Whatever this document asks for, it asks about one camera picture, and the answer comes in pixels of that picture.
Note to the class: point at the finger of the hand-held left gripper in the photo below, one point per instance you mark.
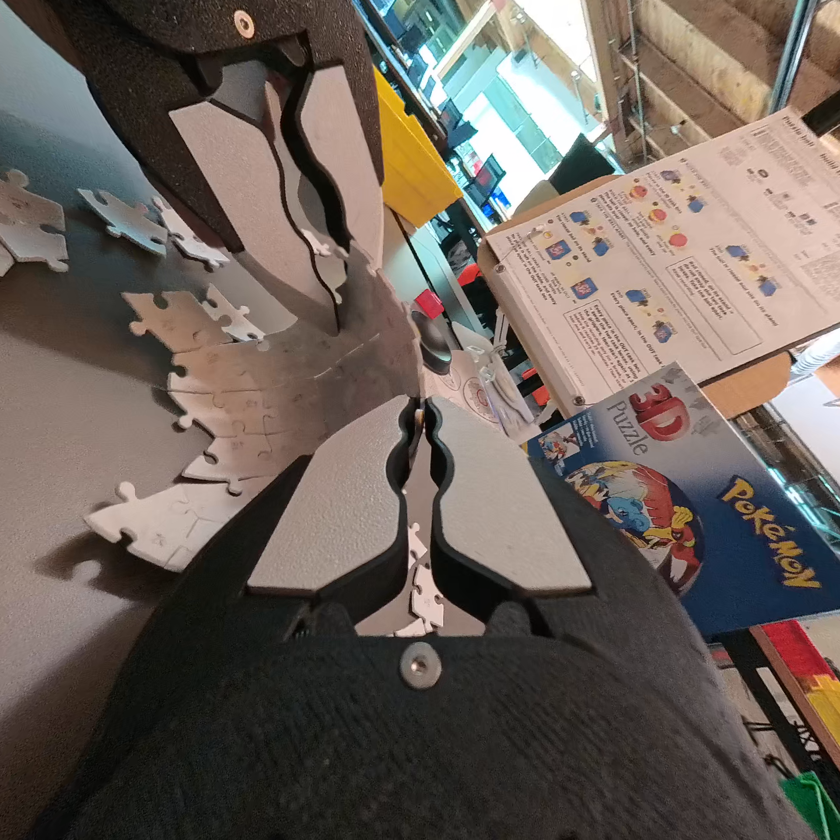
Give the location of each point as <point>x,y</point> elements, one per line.
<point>249,197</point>
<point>348,151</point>

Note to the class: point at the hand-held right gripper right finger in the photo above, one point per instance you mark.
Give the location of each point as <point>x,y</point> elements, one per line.
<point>508,525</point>

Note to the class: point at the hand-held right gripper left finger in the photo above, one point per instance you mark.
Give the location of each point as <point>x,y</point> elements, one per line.
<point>334,525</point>

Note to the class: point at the scattered white puzzle pieces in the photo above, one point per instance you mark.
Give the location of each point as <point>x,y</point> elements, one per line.
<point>124,216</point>

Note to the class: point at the joined white puzzle pieces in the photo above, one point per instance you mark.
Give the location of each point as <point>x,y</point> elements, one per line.
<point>177,321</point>

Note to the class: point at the white puzzle strip section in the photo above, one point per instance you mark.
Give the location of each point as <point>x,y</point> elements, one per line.
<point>164,525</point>

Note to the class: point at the black round ball stand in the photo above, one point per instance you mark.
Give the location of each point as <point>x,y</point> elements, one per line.
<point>436,341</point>

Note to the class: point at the blue printed puzzle box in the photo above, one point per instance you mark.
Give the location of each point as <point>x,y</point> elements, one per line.
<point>722,512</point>

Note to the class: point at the yellow plastic bin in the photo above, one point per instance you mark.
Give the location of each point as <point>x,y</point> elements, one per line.
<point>825,712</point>
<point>413,164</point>

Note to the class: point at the clear plastic parts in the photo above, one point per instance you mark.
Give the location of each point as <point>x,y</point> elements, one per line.
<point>505,394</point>

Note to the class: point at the white instruction leaflet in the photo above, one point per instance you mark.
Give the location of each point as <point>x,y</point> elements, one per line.
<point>466,387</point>

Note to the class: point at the small red block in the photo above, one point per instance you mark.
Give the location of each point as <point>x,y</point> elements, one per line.
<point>428,302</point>

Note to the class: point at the orange plastic item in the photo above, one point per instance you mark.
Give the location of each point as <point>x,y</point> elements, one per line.
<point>469,275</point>

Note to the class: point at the black monitor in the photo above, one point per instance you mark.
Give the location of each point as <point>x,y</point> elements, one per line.
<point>581,164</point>

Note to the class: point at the instruction sheet board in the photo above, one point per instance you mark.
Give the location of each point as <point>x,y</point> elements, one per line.
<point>656,262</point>

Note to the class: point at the green plastic bin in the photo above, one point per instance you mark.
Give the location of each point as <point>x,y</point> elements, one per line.
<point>814,810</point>

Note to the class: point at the black metal pole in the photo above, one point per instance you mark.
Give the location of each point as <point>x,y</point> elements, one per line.
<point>823,115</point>

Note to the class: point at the white board bracket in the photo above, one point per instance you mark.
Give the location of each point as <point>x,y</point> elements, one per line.
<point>500,328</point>

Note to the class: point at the silver ventilation duct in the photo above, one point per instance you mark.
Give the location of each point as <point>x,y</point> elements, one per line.
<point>817,361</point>

